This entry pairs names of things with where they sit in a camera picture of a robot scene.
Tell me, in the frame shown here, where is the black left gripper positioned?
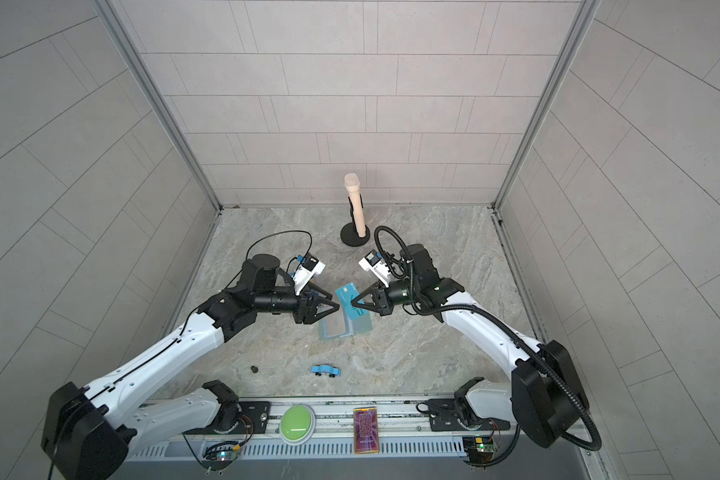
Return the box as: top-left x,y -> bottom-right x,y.
252,283 -> 339,327

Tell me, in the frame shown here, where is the teal credit card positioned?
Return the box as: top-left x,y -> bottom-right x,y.
335,282 -> 366,322

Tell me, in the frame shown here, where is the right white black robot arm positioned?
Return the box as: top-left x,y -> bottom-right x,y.
352,244 -> 602,451

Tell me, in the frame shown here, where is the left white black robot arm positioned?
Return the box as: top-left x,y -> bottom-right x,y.
41,254 -> 340,479

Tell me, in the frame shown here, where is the purple patterned card box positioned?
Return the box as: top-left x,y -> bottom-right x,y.
353,408 -> 381,454

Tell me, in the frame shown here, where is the blue toy car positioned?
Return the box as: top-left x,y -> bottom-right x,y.
310,364 -> 341,378

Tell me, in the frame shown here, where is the black round microphone stand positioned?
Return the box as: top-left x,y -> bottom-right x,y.
340,200 -> 370,247

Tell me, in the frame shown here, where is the green round button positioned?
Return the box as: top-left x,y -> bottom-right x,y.
279,404 -> 316,446

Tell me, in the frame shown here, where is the beige microphone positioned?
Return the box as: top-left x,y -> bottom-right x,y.
344,173 -> 367,238

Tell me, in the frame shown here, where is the left green circuit board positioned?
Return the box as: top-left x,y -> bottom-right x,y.
203,441 -> 242,463

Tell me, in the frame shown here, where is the green circuit board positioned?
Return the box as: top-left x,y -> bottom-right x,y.
462,437 -> 497,465
203,441 -> 242,463

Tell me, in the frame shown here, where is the right green circuit board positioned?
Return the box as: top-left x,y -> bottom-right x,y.
462,437 -> 497,465

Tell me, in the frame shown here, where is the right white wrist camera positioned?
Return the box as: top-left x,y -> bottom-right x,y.
358,249 -> 393,287

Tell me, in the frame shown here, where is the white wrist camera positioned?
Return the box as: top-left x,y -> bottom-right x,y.
292,254 -> 325,295
358,249 -> 393,287

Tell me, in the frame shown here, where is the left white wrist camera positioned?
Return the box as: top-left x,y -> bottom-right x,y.
292,254 -> 325,295

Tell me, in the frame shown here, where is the thin black camera cable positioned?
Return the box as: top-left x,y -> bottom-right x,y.
227,229 -> 314,289

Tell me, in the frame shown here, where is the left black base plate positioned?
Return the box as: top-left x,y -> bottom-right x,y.
186,401 -> 271,435

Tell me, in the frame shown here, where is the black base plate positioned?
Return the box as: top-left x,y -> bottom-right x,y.
416,398 -> 511,432
186,401 -> 271,435

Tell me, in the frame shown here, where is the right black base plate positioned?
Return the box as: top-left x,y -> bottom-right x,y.
416,398 -> 511,432

